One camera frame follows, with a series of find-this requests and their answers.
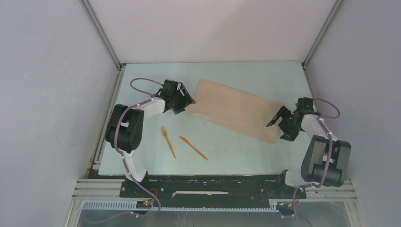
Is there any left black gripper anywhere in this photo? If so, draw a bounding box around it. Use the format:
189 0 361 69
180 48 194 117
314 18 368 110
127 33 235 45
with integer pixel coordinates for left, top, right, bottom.
171 85 195 114

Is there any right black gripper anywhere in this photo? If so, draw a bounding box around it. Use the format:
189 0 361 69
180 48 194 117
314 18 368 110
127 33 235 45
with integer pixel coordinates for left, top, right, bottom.
267 105 302 141

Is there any beige cloth napkin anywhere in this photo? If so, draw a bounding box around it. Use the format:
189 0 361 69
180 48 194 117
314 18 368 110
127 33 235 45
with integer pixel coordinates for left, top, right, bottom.
185 79 283 143

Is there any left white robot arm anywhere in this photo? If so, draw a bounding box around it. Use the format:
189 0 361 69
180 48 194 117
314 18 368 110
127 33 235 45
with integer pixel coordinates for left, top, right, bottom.
105 78 196 197

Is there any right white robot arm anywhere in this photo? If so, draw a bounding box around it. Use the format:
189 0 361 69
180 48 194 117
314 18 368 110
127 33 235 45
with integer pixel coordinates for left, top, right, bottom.
266 97 351 198

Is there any orange plastic fork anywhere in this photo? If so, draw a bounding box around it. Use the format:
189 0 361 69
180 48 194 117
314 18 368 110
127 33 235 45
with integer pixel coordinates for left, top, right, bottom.
161 127 176 159

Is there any orange plastic knife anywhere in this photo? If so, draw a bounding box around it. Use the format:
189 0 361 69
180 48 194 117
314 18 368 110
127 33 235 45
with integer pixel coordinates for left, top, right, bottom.
179 136 208 160

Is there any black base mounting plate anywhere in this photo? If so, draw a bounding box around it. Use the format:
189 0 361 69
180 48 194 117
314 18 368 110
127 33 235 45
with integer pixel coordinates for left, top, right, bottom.
120 174 306 209

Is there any right corner aluminium post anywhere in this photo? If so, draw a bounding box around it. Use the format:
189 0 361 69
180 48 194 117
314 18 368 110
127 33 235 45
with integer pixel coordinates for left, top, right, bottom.
302 0 344 70

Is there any corner aluminium post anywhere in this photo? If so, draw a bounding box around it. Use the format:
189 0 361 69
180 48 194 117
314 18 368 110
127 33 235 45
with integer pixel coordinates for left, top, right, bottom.
79 0 122 70
302 0 344 70

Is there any aluminium frame rail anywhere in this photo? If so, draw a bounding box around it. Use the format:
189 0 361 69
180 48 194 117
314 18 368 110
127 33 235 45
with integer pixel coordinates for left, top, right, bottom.
73 179 357 202

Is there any left corner aluminium post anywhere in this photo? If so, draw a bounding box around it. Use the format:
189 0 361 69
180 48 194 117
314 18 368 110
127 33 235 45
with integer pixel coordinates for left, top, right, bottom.
79 0 122 70

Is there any white cable duct strip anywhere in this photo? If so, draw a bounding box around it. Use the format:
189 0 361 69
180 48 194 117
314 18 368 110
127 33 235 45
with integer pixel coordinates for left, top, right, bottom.
82 200 279 212

